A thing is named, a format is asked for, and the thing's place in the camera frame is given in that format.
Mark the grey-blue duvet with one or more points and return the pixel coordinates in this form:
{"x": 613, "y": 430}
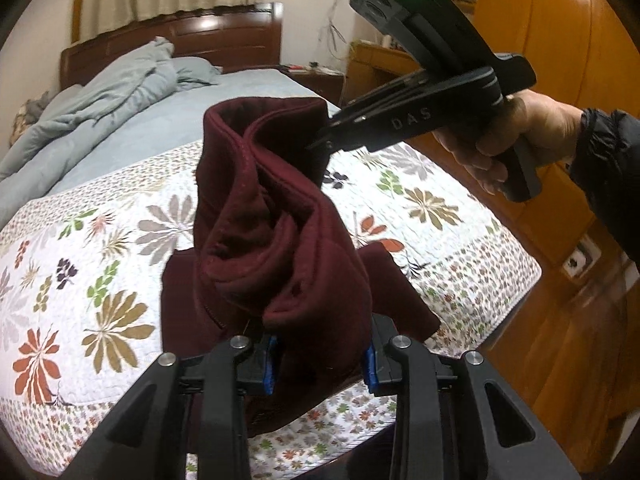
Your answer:
{"x": 75, "y": 125}

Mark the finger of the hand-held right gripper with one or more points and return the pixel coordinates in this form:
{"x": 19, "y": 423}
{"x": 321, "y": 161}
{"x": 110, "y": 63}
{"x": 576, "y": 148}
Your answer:
{"x": 345, "y": 130}

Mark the maroon pants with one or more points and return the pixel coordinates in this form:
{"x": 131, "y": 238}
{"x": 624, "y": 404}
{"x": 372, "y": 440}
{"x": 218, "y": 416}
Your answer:
{"x": 280, "y": 220}

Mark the wooden desk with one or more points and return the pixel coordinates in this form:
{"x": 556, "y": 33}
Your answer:
{"x": 370, "y": 67}

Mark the dark wooden headboard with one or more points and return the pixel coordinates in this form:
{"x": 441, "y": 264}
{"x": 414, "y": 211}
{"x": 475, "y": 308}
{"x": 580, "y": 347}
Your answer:
{"x": 200, "y": 35}

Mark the white wall socket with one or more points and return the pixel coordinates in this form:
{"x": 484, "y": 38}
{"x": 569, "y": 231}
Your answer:
{"x": 580, "y": 260}

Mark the light blue bed sheet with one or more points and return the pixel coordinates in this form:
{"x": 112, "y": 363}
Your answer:
{"x": 200, "y": 110}

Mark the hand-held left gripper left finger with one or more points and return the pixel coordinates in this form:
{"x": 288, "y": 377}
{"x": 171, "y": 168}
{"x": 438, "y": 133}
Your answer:
{"x": 270, "y": 365}

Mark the floral pillow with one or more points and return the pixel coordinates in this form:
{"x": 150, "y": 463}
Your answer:
{"x": 20, "y": 120}

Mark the person's right hand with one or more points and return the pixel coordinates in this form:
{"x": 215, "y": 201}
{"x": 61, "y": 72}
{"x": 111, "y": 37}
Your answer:
{"x": 545, "y": 130}

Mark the floral quilted bedspread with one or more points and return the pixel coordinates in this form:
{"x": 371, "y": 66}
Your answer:
{"x": 100, "y": 260}

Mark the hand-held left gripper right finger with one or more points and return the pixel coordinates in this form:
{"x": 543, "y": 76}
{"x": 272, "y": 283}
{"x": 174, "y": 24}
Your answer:
{"x": 370, "y": 370}

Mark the wooden nightstand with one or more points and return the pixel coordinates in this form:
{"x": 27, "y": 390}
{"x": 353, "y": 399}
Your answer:
{"x": 320, "y": 82}

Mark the person's right forearm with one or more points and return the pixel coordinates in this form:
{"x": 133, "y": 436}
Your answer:
{"x": 610, "y": 175}

